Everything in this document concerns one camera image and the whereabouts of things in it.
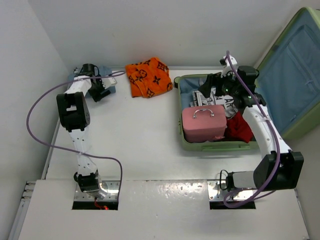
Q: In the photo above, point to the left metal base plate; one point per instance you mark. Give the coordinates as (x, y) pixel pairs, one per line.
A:
(109, 193)

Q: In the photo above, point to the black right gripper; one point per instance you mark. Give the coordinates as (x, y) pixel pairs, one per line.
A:
(214, 80)

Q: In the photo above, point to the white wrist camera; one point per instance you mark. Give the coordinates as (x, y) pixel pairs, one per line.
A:
(108, 81)
(227, 63)

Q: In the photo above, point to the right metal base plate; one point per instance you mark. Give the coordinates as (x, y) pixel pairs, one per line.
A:
(216, 192)

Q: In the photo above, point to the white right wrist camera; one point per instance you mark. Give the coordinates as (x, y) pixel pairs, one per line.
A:
(227, 63)

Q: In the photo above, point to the green suitcase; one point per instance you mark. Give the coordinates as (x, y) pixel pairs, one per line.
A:
(289, 81)

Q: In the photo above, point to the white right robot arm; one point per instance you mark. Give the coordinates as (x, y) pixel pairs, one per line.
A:
(280, 167)

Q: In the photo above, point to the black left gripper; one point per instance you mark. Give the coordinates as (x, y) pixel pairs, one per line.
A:
(96, 96)

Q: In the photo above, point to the orange patterned garment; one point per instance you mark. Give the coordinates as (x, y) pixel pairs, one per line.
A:
(149, 78)

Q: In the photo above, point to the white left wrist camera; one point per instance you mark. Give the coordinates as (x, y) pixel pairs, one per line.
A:
(108, 81)

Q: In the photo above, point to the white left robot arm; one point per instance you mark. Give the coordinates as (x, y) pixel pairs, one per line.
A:
(75, 118)

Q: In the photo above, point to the light blue jeans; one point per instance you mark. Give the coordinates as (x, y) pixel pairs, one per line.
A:
(106, 71)

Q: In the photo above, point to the red garment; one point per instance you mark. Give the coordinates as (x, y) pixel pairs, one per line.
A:
(237, 129)

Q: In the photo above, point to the pink vanity case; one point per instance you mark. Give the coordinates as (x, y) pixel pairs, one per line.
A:
(204, 123)

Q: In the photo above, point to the metal base plate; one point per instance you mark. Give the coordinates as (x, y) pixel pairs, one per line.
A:
(109, 193)
(216, 192)

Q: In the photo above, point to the newspaper print cloth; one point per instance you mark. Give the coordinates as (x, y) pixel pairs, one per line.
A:
(225, 100)

